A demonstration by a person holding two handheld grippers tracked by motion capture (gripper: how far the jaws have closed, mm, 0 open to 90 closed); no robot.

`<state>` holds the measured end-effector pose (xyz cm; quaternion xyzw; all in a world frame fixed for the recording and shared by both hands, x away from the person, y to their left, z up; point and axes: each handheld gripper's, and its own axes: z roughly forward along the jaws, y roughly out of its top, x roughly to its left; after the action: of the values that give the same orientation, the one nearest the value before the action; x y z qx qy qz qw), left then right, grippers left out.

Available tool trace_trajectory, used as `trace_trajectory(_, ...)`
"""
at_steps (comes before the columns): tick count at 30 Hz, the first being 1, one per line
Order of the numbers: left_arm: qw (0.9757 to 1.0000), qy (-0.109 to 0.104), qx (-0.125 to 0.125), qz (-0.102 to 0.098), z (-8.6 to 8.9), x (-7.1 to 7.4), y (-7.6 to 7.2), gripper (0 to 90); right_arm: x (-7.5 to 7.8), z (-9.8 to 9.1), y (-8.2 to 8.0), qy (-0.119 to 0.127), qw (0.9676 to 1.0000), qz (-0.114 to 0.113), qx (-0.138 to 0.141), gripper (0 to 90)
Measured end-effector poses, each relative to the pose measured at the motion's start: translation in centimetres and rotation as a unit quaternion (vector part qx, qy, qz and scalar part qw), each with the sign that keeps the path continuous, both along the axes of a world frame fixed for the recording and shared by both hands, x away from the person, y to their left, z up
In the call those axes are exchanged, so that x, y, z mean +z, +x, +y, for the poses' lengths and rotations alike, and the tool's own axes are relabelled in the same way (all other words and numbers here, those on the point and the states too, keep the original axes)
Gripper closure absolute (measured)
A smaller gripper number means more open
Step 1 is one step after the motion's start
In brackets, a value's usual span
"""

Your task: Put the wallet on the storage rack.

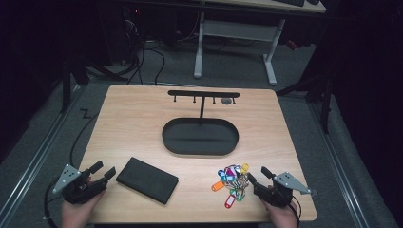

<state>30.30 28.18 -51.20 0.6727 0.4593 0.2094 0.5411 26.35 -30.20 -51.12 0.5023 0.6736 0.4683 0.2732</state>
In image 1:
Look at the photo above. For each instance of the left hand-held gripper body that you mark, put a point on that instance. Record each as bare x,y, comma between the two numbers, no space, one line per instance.
79,188

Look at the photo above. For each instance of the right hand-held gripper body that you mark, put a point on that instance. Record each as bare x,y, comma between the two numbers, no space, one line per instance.
278,193

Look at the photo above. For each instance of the bunch of keys coloured tags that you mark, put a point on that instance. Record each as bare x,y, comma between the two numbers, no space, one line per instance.
233,183

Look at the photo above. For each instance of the black wallet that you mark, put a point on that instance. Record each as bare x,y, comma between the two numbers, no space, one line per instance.
147,180

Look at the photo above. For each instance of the black key stand with tray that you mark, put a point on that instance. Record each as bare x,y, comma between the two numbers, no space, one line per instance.
199,137

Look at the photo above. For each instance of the person's right hand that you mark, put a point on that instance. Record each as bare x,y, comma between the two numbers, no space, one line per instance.
283,218

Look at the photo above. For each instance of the person's left hand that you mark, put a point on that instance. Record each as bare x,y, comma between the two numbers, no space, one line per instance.
76,215

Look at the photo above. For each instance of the grey round table grommet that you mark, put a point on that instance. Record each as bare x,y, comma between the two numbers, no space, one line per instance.
226,101

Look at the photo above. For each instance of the black metal stand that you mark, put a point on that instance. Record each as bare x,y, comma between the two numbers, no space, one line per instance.
326,104
66,82

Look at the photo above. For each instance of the dark computer tower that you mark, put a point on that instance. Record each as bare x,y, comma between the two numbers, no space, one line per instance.
123,31

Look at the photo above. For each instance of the white-framed desk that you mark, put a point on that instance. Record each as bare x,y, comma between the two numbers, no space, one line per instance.
237,31

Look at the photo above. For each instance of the black keyboard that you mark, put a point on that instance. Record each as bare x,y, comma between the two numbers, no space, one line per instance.
290,2

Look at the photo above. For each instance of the metal floor rail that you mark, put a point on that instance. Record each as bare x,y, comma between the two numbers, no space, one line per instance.
339,164
34,158

